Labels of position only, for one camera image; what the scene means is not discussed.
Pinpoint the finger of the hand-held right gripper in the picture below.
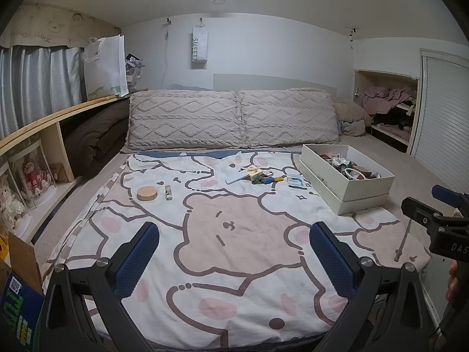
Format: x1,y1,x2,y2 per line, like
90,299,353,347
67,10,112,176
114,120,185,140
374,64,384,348
431,185,462,208
401,197,446,228

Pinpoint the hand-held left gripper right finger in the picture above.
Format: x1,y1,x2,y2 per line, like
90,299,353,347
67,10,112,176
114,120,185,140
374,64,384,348
309,222,435,352

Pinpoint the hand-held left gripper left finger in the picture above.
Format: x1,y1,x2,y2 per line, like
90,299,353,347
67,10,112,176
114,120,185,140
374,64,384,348
40,222,161,352

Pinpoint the white storage box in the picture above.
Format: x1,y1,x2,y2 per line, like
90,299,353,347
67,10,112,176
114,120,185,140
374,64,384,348
296,144,395,216

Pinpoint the person's right hand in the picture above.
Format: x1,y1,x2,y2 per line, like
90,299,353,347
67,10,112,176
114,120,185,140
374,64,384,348
446,260,458,301

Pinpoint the grey bed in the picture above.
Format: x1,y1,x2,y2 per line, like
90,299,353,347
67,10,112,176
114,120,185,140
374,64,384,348
31,134,469,338

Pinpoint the round wooden lid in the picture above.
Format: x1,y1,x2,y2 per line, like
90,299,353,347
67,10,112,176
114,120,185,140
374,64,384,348
137,186,158,202

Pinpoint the white slatted door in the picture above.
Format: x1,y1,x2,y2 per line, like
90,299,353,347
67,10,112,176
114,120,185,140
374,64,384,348
408,48,469,199

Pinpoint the pile of small trinkets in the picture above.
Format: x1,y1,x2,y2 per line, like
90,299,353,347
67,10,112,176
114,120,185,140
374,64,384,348
319,150,382,181

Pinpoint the printed bear blanket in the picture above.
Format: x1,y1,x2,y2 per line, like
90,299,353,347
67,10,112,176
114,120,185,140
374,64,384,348
40,148,431,351

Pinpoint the pile of pink clothes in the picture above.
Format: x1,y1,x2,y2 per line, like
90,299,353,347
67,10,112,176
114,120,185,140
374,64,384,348
357,85,418,140

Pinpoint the brown cardboard box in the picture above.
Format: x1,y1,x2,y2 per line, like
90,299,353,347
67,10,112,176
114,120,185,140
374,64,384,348
0,231,45,294

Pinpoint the small cardboard box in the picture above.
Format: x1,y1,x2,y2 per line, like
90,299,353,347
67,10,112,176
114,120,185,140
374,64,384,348
49,163,74,184

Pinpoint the beige plush cushion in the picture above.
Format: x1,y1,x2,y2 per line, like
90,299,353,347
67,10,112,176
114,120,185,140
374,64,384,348
332,97,372,136

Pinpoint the white flat card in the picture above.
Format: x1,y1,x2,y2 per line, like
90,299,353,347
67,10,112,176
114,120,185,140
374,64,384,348
225,172,253,185

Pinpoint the brown folded comforter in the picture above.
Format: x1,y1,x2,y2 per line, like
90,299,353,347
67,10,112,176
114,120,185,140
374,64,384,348
60,99,130,182

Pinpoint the blue green printed box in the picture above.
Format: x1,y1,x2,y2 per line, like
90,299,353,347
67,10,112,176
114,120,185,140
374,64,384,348
0,271,45,352

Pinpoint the clear box with red doll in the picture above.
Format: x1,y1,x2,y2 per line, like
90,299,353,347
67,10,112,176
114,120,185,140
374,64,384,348
7,139,57,209

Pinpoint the clear box with white plush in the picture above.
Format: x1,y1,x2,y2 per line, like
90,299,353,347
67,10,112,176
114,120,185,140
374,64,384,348
0,161,32,239

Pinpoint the beige knitted pillow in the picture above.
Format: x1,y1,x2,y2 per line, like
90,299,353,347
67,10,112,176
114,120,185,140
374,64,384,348
125,90,243,152
237,87,339,148

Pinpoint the wooden bedside shelf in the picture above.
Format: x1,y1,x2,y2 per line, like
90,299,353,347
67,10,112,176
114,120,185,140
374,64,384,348
0,93,132,244

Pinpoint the grey curtain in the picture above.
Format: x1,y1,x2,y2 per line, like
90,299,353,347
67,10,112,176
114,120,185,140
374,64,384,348
0,46,86,140

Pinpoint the beige drawn valance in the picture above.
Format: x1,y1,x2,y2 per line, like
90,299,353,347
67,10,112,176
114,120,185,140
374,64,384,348
0,2,121,48

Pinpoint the white wall alcove shelf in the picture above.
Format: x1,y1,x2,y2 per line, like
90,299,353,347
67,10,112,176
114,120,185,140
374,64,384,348
354,69,420,153

